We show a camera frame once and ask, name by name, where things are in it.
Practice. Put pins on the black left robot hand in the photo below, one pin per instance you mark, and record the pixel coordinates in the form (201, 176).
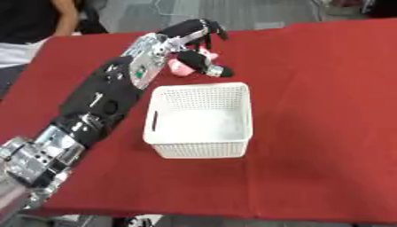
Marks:
(192, 59)

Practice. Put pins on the pink soft toy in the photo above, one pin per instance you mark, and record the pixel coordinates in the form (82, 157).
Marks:
(180, 67)

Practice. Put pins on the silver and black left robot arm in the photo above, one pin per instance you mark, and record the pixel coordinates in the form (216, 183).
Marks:
(98, 103)

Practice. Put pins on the white perforated plastic basket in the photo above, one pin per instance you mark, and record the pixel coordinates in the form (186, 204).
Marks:
(199, 121)

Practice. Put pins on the person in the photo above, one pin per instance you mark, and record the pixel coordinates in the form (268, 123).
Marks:
(31, 26)

